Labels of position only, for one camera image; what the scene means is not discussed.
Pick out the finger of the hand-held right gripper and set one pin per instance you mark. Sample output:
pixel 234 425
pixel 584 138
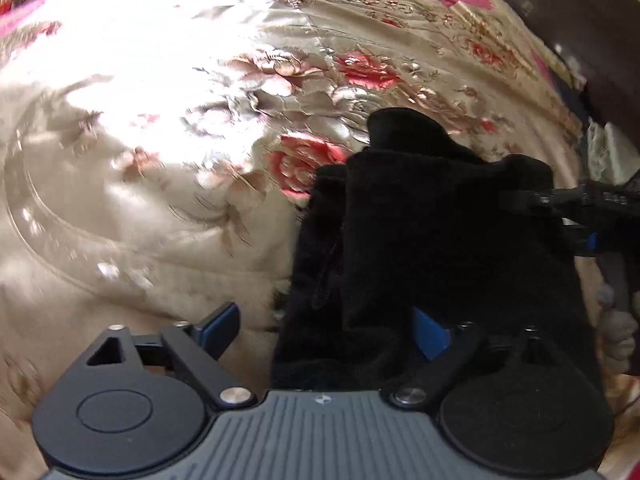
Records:
pixel 592 244
pixel 525 199

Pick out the dark wooden headboard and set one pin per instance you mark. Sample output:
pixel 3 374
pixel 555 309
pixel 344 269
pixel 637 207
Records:
pixel 580 20

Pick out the black pants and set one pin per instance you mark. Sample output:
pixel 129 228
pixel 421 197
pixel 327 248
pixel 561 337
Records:
pixel 425 240

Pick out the floral satin bedspread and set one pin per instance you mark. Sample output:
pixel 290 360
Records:
pixel 150 160

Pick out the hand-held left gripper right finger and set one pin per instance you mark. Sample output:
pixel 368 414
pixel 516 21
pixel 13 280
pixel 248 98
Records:
pixel 430 334

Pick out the person's right hand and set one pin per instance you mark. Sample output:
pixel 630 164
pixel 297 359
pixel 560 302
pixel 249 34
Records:
pixel 622 332

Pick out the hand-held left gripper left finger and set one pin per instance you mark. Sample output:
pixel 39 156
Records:
pixel 220 327

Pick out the light green cloth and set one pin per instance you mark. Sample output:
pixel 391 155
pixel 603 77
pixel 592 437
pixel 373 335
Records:
pixel 607 152

